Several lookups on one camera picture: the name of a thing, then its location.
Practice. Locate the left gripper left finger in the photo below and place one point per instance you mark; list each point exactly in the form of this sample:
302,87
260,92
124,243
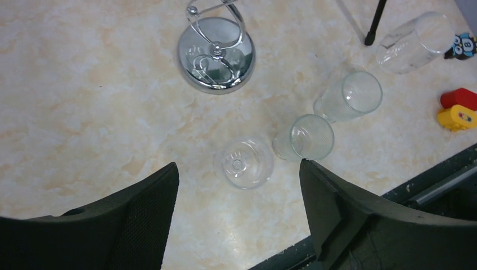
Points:
128,229

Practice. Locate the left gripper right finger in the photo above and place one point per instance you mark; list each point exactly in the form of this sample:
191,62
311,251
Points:
352,228

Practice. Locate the chrome wine glass rack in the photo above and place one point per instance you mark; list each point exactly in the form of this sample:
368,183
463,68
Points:
215,53

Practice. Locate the yellow and red toy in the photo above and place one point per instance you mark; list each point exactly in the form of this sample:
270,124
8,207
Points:
458,111

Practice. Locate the black music stand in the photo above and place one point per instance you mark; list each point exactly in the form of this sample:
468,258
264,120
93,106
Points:
371,35

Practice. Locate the small blue black device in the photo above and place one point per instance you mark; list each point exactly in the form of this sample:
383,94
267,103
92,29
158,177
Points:
463,47

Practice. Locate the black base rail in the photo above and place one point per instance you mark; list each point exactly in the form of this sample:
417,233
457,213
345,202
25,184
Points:
447,189

